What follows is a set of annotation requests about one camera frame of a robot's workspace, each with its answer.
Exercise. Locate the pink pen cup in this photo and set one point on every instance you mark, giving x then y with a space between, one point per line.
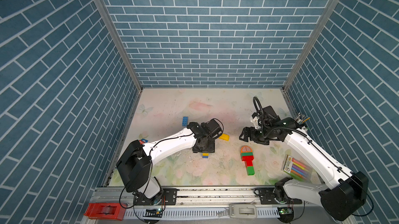
301 119

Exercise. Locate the pack of coloured markers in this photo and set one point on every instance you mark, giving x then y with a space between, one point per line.
297 169

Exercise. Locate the long red lego brick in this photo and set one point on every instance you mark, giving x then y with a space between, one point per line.
247 158

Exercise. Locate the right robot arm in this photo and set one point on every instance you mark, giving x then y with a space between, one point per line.
342 191

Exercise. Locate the long blue lego brick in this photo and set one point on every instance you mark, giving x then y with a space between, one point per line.
185 121

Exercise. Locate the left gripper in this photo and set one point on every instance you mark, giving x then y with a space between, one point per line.
210 149

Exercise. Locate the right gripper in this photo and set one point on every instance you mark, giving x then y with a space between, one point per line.
251 136

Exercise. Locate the yellow rounded lego brick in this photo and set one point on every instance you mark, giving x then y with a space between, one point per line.
224 137

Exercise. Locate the small green lego brick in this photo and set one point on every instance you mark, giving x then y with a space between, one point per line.
250 170

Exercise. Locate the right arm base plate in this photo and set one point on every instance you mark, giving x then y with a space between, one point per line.
268 196

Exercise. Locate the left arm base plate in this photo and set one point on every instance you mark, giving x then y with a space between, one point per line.
166 196

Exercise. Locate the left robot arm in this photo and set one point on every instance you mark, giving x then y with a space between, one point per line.
136 163

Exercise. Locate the red tape dispenser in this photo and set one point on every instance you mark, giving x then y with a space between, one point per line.
105 211

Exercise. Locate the orange round lego piece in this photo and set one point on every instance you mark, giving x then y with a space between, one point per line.
246 149

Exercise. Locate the white slotted cable duct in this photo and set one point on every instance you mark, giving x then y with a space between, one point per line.
196 213

